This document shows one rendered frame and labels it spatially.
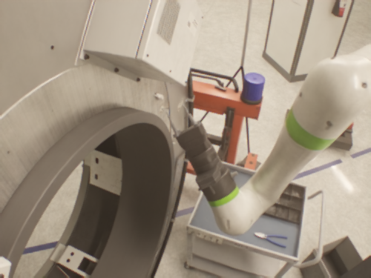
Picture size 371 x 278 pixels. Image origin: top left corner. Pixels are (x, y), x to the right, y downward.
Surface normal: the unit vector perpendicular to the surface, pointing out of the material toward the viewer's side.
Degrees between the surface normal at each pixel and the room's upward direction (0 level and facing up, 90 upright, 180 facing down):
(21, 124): 90
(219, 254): 0
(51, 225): 0
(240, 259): 0
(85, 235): 19
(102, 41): 48
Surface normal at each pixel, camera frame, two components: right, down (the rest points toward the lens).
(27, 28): 0.93, 0.26
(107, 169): -0.35, 0.26
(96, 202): -0.22, -0.14
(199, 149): -0.22, 0.11
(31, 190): -0.04, -0.62
